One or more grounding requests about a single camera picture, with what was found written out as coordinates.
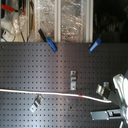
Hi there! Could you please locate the lower left metal clip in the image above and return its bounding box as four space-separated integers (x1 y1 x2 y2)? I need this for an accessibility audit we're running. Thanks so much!
30 95 44 113

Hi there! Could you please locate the right blue clamp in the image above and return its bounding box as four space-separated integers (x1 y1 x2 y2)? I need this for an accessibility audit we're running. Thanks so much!
89 37 101 52

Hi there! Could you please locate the blue clamp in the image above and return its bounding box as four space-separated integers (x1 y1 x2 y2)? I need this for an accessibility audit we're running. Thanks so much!
38 29 57 52
89 37 101 52

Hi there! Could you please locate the black perforated pegboard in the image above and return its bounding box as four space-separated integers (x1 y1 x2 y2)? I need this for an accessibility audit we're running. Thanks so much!
0 43 128 128

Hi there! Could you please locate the upper metal cable clip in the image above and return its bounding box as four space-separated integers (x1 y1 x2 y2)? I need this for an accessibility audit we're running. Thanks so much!
70 71 77 90

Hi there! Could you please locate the left blue clamp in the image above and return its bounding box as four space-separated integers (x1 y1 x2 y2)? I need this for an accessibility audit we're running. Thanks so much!
38 29 57 52

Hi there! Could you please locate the white cable with red mark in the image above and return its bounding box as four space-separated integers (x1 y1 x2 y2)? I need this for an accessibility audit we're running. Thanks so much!
0 88 113 104

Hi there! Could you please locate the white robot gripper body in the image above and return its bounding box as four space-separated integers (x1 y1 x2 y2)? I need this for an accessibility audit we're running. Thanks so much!
111 68 128 118

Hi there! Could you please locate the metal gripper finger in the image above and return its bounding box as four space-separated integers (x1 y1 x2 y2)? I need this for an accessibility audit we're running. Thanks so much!
96 85 119 104
90 109 122 120

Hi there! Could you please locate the clear plastic storage bin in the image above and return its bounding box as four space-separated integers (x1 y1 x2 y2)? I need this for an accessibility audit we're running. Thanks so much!
34 0 94 43

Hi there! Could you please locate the white device with red parts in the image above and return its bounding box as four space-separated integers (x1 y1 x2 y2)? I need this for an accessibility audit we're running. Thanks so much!
0 0 27 42

